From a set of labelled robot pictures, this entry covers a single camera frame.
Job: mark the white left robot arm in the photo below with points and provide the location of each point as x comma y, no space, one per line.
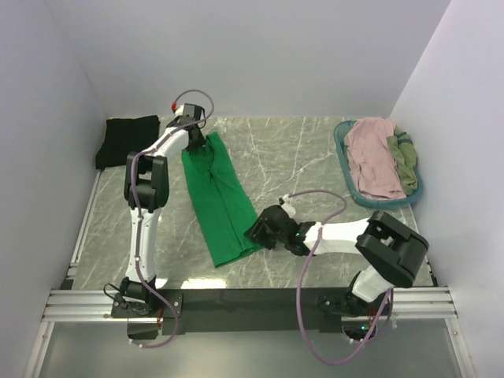
146,185

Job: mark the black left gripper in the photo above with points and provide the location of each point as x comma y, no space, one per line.
200,142

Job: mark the olive green tank top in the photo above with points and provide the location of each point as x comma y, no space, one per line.
404,153

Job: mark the pink tank top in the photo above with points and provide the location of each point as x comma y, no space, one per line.
372,166

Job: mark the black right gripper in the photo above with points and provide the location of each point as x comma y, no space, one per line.
257,232

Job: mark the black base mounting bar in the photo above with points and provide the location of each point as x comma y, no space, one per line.
239,310

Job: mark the aluminium frame rail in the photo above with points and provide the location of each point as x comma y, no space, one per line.
94,306

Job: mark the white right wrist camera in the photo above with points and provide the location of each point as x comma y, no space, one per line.
288,204

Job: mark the teal plastic basket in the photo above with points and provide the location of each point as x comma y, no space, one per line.
339,133

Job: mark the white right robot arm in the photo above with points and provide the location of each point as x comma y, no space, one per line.
394,251

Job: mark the black folded tank top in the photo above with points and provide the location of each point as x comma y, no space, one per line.
124,136

